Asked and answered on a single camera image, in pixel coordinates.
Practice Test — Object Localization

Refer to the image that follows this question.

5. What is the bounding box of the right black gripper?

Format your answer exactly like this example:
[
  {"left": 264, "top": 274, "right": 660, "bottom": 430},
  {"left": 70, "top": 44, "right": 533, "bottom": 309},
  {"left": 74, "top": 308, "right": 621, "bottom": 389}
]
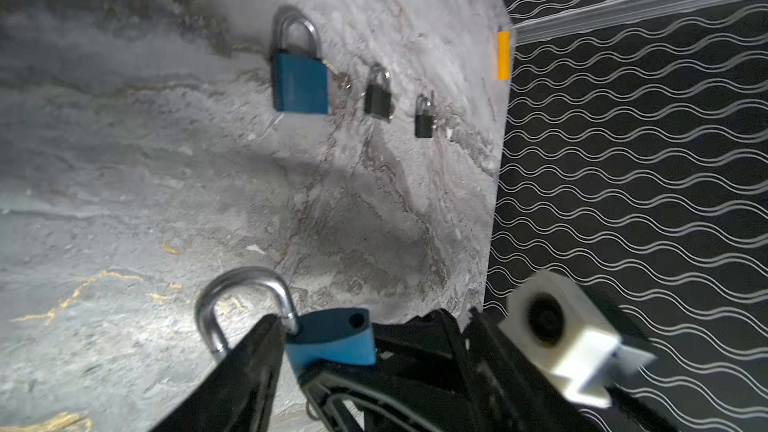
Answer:
[{"left": 298, "top": 309, "right": 597, "bottom": 431}]

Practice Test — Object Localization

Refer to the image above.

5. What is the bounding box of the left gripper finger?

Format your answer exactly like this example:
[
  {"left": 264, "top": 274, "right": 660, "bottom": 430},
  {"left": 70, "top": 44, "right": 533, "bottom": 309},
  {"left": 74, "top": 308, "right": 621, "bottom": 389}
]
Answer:
[{"left": 154, "top": 314, "right": 284, "bottom": 432}]

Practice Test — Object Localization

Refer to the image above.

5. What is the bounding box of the blue padlock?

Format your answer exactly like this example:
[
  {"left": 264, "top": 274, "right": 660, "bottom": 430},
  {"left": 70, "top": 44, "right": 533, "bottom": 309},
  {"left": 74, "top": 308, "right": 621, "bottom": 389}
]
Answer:
[
  {"left": 195, "top": 266, "right": 377, "bottom": 376},
  {"left": 271, "top": 5, "right": 330, "bottom": 115}
]

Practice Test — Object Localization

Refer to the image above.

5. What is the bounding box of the black padlock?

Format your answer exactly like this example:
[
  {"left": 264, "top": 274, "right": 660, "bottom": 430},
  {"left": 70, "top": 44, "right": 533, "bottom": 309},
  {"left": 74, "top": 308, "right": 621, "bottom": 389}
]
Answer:
[
  {"left": 363, "top": 63, "right": 394, "bottom": 122},
  {"left": 414, "top": 92, "right": 435, "bottom": 138}
]

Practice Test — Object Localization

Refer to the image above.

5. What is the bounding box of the yellow block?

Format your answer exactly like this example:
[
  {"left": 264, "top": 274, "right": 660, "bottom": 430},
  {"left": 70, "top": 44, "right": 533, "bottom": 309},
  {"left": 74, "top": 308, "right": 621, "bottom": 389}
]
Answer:
[{"left": 496, "top": 30, "right": 512, "bottom": 81}]

